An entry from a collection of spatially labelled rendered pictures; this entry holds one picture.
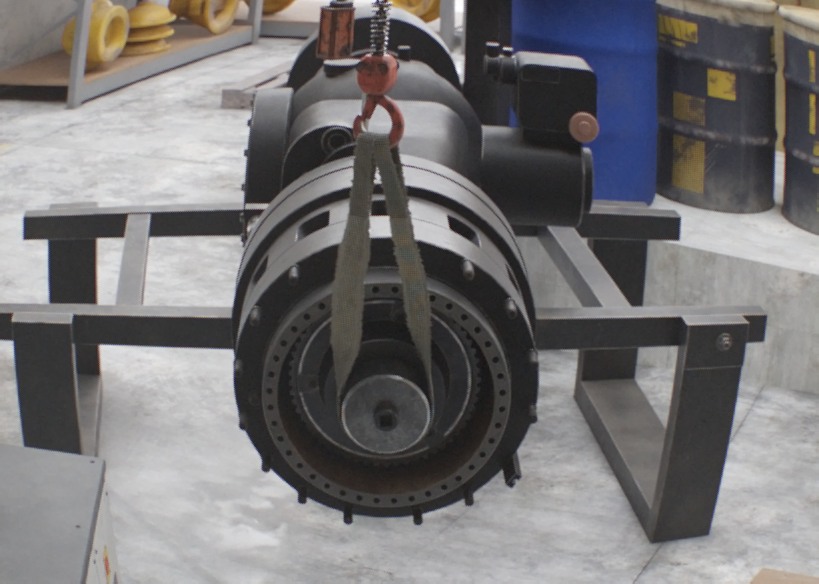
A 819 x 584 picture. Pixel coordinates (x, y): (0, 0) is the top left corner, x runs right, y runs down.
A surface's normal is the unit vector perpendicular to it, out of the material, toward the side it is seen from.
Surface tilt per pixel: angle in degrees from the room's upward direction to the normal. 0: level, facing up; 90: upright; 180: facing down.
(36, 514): 0
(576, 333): 90
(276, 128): 49
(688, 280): 90
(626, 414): 0
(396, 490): 9
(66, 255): 90
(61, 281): 90
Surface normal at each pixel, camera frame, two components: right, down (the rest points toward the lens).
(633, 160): 0.57, 0.28
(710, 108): -0.28, 0.28
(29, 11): 0.91, 0.17
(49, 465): 0.04, -0.95
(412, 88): 0.29, -0.58
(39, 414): 0.13, 0.31
